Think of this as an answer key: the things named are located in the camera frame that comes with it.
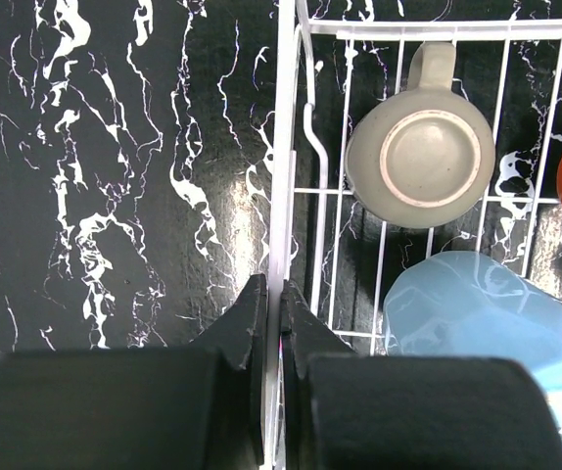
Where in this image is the beige ceramic mug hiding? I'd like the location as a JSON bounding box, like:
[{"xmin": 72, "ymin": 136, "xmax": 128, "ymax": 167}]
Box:
[{"xmin": 345, "ymin": 41, "xmax": 495, "ymax": 229}]

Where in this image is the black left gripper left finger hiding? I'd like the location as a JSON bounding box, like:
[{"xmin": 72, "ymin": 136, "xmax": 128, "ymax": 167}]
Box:
[{"xmin": 0, "ymin": 274, "xmax": 267, "ymax": 469}]

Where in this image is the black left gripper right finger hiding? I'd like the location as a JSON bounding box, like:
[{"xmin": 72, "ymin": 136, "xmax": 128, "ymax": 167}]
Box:
[{"xmin": 280, "ymin": 281, "xmax": 562, "ymax": 469}]

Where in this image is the white wire dish rack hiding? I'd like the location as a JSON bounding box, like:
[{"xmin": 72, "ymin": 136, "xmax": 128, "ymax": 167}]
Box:
[{"xmin": 263, "ymin": 1, "xmax": 562, "ymax": 468}]

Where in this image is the light blue mug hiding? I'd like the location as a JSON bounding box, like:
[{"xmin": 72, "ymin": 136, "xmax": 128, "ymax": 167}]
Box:
[{"xmin": 382, "ymin": 251, "xmax": 562, "ymax": 437}]

